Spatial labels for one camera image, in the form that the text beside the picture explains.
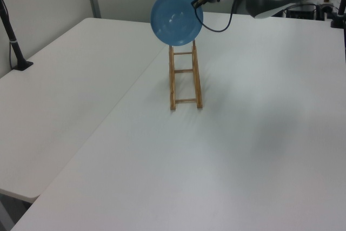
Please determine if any blue round plate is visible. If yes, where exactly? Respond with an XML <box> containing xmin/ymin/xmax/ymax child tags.
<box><xmin>150</xmin><ymin>0</ymin><xmax>205</xmax><ymax>47</ymax></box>

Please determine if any wooden plate rack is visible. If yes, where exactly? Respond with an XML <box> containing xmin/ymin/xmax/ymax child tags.
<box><xmin>168</xmin><ymin>38</ymin><xmax>204</xmax><ymax>111</ymax></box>

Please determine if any black electronics box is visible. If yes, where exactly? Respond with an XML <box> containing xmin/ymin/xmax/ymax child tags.
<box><xmin>285</xmin><ymin>4</ymin><xmax>317</xmax><ymax>20</ymax></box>

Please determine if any grey table leg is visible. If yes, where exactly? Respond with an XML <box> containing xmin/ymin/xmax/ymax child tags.
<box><xmin>0</xmin><ymin>193</ymin><xmax>31</xmax><ymax>231</ymax></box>

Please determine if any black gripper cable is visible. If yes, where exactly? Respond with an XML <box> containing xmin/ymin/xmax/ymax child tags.
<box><xmin>193</xmin><ymin>0</ymin><xmax>245</xmax><ymax>33</ymax></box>

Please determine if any black clamp camera pole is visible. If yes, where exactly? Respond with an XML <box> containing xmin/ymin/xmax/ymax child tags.
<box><xmin>330</xmin><ymin>0</ymin><xmax>346</xmax><ymax>29</ymax></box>

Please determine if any black camera pole with base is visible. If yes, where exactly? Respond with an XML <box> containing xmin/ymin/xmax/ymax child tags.
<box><xmin>0</xmin><ymin>0</ymin><xmax>35</xmax><ymax>72</ymax></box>

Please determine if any thin black pole cable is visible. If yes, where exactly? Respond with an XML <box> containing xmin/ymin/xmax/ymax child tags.
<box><xmin>8</xmin><ymin>40</ymin><xmax>15</xmax><ymax>70</ymax></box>

